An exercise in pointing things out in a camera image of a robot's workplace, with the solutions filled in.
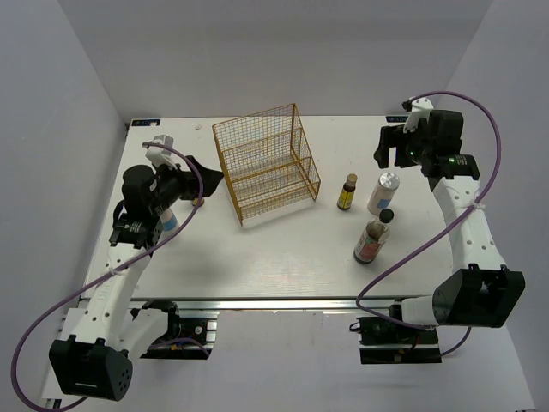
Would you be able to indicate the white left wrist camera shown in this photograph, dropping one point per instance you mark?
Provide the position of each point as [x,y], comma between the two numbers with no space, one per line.
[159,151]

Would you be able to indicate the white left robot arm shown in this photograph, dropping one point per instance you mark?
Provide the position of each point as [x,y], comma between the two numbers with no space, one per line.
[96,358]

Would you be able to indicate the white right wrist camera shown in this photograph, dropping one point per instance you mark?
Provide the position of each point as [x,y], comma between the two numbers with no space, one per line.
[417,109]

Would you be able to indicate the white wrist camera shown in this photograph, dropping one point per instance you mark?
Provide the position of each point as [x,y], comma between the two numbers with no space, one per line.
[159,151]
[417,109]

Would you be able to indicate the red label sauce bottle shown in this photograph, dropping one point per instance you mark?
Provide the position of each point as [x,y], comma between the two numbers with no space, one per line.
[373,237]

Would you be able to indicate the yellow wire basket rack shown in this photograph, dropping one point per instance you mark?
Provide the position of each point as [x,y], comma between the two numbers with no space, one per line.
[266,160]

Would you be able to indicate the aluminium front rail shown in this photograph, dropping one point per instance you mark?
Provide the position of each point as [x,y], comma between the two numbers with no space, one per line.
[266,304]

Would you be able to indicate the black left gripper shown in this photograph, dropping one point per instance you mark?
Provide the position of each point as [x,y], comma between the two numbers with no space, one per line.
[188,179]

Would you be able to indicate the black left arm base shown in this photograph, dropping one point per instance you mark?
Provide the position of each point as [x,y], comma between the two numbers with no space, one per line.
[185,338]

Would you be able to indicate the yellow label bottle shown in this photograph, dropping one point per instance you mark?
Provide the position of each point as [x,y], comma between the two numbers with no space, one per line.
[345,198]
[198,202]

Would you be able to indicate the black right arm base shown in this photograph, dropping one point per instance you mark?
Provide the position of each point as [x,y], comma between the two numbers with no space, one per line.
[382,342]

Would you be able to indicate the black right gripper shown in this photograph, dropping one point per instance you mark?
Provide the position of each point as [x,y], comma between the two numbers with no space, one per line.
[394,136]

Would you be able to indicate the white bead jar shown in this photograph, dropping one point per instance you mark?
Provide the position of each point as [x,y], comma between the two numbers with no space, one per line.
[384,190]
[169,220]

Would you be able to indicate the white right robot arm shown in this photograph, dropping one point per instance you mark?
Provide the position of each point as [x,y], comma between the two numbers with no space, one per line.
[481,291]

